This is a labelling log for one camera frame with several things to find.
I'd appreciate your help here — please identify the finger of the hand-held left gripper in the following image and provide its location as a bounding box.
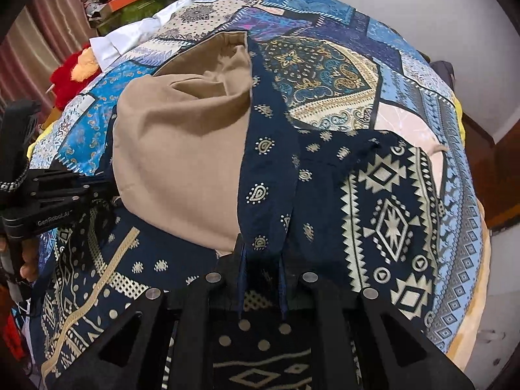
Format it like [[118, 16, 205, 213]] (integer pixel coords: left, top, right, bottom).
[[36, 183, 118, 212], [28, 168, 98, 189]]

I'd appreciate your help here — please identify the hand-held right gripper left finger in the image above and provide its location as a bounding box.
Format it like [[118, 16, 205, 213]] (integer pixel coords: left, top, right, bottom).
[[53, 233, 244, 390]]

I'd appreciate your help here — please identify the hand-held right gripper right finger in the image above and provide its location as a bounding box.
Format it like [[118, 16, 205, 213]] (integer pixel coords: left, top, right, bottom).
[[279, 250, 476, 390]]

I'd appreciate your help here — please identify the navy patterned hoodie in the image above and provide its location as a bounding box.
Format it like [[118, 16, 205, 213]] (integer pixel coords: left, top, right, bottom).
[[41, 32, 449, 390]]

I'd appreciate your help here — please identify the person's left hand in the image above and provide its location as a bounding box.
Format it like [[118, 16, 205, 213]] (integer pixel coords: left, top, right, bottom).
[[20, 238, 41, 282]]

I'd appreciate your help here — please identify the yellow cloth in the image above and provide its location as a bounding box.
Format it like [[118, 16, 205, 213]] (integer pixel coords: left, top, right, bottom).
[[26, 120, 55, 159]]

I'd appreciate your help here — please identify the red plush toy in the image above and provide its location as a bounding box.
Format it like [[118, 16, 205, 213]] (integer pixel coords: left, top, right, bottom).
[[49, 46, 103, 104]]

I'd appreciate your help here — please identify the striped brown curtain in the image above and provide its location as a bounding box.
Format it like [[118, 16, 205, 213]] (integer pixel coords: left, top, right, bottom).
[[0, 0, 88, 106]]

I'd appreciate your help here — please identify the white shirt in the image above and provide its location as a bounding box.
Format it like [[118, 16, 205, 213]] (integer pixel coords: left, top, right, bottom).
[[89, 0, 228, 71]]

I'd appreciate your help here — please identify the green patterned cloth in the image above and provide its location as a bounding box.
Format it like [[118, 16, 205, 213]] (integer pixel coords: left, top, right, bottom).
[[95, 0, 165, 36]]

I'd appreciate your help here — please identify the orange box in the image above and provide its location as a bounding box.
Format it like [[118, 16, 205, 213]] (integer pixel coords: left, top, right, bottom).
[[106, 0, 144, 14]]

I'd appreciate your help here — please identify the blue patchwork blanket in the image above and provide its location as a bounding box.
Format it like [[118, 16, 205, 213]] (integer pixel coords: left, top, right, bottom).
[[24, 0, 484, 390]]

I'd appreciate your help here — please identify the dark grey bag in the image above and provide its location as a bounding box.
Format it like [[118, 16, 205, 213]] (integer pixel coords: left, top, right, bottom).
[[430, 60, 458, 88]]

